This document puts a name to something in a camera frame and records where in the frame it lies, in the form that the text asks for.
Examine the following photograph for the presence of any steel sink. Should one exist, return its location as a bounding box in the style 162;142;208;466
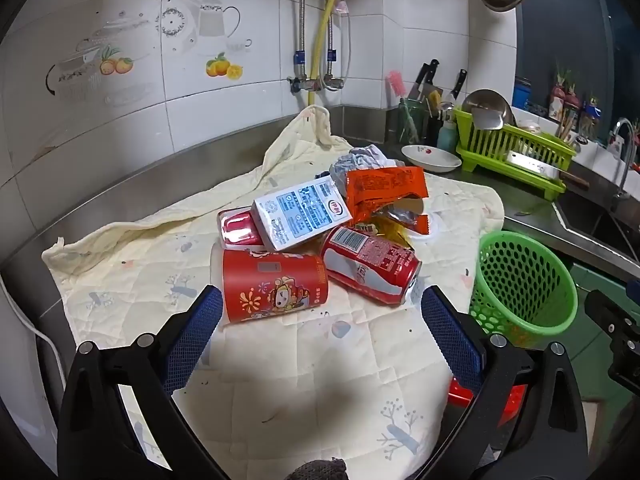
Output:
555;190;640;266

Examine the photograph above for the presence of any grey knit cloth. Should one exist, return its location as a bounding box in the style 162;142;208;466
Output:
292;459;348;480

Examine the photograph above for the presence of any white milk carton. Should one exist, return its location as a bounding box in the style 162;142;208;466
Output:
252;176;353;253

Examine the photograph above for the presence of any chrome faucet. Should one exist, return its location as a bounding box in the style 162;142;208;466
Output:
607;117;640;200

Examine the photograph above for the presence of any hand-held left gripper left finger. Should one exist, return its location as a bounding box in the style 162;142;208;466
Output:
57;285;224;480

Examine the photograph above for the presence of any steel bowl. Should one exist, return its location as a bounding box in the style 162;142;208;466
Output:
461;89;516;128

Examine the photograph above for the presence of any steel cleaver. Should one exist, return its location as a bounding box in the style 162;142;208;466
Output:
505;150;591;188

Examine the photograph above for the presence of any yellow gas hose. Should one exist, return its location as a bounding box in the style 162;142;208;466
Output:
307;0;346;106

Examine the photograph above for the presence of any orange snack wrapper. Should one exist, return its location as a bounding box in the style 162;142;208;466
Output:
345;166;430;236

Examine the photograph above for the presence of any clear plastic lid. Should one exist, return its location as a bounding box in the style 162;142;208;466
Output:
410;210;441;246

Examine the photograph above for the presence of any yellow plastic wrapper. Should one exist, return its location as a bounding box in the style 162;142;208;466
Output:
370;219;416;247

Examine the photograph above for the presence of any braided metal hose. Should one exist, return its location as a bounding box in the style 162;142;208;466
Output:
295;0;308;83

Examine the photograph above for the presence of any green plastic dish rack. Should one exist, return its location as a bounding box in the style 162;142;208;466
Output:
454;106;578;201

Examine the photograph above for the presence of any white ceramic bowl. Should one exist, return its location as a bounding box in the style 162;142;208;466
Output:
401;144;463;173

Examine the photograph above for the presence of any green perforated plastic basket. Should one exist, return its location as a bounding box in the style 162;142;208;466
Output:
469;231;579;348

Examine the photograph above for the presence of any cream quilted printed cloth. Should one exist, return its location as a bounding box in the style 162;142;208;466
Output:
41;106;506;480

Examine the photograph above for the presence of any white power cable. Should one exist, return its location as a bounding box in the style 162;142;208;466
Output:
0;270;67;392

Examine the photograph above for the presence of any red cartoon paper cup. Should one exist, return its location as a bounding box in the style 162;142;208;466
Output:
222;247;330;326

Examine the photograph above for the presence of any crumpled silver foil wrapper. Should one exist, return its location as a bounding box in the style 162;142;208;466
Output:
327;145;406;181

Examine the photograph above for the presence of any red cola can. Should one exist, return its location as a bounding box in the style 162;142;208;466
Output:
320;226;423;307

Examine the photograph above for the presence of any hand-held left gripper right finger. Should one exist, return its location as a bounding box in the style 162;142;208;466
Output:
405;285;588;480

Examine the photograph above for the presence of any teal plastic bottle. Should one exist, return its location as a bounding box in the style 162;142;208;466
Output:
437;120;458;153

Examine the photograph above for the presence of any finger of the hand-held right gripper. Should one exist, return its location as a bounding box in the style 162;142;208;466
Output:
606;347;640;402
584;287;640;348

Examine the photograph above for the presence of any green utensil holder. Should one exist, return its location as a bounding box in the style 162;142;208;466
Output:
397;97;431;146

